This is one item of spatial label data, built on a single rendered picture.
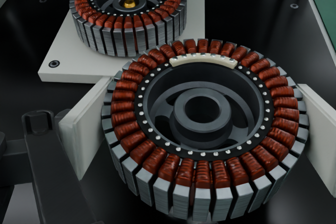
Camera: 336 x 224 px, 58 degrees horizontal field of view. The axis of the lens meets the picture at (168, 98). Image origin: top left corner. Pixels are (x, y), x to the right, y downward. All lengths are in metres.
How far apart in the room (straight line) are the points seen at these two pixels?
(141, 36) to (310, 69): 0.16
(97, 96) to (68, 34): 0.17
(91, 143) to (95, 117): 0.01
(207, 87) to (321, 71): 0.14
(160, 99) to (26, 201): 0.12
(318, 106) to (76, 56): 0.21
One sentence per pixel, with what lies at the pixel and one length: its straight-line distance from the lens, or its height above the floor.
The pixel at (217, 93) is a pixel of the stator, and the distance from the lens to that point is 0.18.
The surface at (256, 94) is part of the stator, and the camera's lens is 0.18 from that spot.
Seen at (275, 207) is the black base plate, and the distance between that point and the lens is 0.22.
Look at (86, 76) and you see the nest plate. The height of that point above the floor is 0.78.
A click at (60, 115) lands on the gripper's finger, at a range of 0.16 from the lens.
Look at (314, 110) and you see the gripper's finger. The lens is 0.17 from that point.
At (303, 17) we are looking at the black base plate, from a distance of 0.38.
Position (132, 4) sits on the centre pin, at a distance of 0.31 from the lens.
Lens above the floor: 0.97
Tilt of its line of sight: 49 degrees down
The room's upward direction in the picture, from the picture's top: 2 degrees counter-clockwise
